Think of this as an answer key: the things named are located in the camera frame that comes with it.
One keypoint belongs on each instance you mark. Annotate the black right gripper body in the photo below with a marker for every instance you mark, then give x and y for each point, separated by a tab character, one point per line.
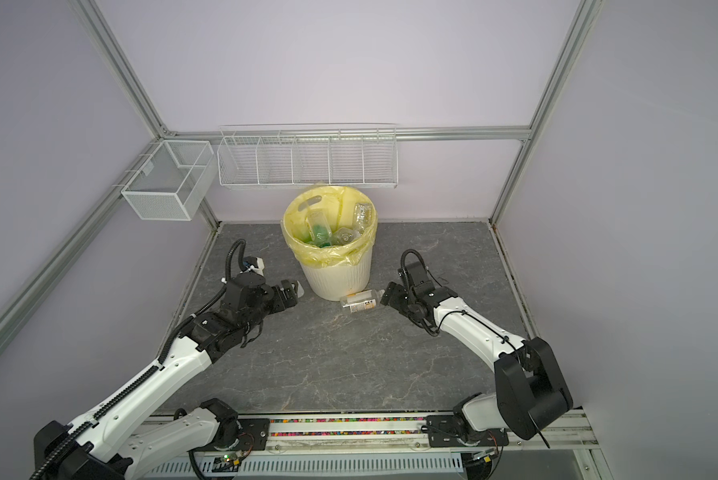
412	304

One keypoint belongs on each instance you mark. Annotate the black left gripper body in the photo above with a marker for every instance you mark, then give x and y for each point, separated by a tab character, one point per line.
272	301

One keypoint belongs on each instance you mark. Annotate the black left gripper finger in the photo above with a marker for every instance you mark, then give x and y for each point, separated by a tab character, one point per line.
286	302
285	286

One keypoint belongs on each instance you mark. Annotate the clear bottle orange label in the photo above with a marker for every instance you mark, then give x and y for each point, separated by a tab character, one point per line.
362	301

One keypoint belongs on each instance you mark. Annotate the clear bottle green cap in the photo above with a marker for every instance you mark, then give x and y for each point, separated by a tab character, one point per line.
319	228

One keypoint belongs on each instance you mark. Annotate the small bottle blue label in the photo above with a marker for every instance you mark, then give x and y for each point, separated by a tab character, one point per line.
344	236

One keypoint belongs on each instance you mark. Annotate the clear bottle purple label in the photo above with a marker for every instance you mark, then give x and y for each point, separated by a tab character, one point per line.
362	216

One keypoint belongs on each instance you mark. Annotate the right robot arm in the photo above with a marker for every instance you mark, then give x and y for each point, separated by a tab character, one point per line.
530	391

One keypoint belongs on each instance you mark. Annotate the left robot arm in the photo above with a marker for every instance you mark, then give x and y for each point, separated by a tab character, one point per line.
192	347

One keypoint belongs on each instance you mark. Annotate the white plastic bin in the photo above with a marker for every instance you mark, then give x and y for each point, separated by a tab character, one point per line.
335	282

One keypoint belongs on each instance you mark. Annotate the yellow bin liner bag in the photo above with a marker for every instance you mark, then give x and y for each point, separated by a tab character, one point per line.
337	202

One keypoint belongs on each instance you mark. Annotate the clear bottle red cap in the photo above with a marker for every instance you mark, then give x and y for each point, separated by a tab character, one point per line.
298	289

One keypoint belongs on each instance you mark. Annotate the small white mesh basket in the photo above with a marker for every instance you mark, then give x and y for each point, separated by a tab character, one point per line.
173	180

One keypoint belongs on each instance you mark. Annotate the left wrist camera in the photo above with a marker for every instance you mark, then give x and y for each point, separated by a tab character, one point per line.
252	264

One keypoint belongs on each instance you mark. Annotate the long white wire basket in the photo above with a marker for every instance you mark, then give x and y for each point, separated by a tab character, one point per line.
300	155

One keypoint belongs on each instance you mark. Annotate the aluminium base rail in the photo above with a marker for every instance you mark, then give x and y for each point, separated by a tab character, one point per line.
347	444

